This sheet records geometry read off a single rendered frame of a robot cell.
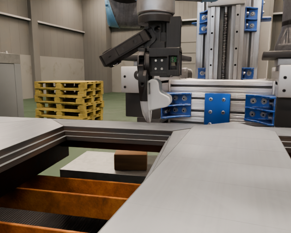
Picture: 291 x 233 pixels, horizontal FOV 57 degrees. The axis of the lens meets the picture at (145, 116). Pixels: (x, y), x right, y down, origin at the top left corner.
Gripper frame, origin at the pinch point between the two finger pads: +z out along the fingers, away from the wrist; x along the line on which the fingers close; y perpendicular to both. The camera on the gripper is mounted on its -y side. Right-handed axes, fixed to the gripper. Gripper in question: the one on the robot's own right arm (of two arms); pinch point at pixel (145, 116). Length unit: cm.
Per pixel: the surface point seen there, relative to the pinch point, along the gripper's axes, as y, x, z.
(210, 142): 13.5, -5.5, 3.5
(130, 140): -3.7, 1.7, 5.8
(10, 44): -638, 779, -101
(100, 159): -21.7, 27.8, 20.3
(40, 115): -298, 413, 77
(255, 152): 20.3, -10.5, 3.5
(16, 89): -66, 46, -2
